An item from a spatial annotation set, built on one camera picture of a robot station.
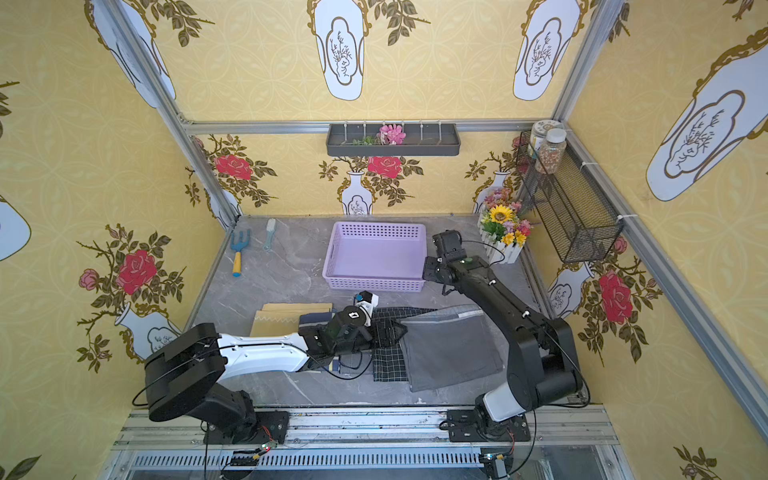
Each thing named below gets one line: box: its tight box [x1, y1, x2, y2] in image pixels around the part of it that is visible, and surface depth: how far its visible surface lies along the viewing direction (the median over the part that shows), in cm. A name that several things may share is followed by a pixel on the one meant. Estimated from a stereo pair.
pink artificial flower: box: [376, 124, 407, 145], surface depth 90 cm
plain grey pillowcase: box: [400, 304, 505, 393], surface depth 87 cm
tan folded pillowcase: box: [250, 303, 333, 337], surface depth 94 cm
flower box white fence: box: [479, 187, 534, 265], surface depth 97 cm
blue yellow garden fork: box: [230, 229, 251, 278], surface depth 111 cm
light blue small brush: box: [263, 218, 276, 251], surface depth 119 cm
